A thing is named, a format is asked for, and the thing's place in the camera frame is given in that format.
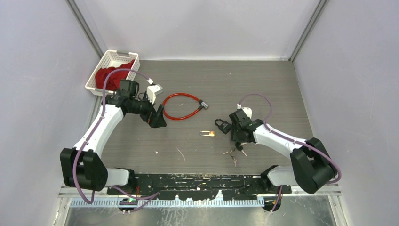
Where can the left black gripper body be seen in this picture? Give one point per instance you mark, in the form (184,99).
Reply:
(146,108)

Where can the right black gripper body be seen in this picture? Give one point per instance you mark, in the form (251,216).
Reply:
(236,135)

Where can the black padlock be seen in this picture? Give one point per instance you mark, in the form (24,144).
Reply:
(223,126)

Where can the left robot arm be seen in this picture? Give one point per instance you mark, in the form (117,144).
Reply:
(82,165)

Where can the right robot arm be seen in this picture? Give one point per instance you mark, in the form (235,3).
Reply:
(311,166)

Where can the small silver key bunch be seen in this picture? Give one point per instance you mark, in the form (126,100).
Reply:
(230,153)

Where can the brass padlock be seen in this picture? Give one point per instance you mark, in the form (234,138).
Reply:
(207,133)

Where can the red cloth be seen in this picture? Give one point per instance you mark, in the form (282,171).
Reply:
(114,81)

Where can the white plastic perforated basket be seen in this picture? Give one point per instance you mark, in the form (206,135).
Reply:
(111,58)

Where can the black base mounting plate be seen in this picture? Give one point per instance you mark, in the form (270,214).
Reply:
(201,186)

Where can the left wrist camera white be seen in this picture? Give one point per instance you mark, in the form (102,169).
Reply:
(152,92)

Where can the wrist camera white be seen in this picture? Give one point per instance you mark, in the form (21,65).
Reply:
(152,92)
(243,113)

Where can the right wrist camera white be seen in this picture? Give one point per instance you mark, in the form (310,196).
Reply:
(243,113)

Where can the red cable lock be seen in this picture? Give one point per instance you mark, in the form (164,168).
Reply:
(202,105)

